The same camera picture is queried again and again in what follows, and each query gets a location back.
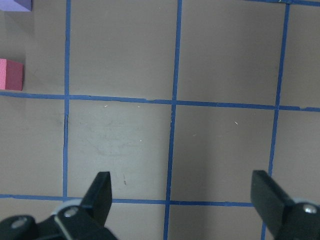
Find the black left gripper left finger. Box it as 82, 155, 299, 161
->
0, 171, 117, 240

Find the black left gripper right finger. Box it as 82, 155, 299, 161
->
250, 170, 320, 240

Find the pink foam cube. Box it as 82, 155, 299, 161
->
0, 58, 24, 91

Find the purple foam cube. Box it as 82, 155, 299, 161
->
0, 0, 32, 12

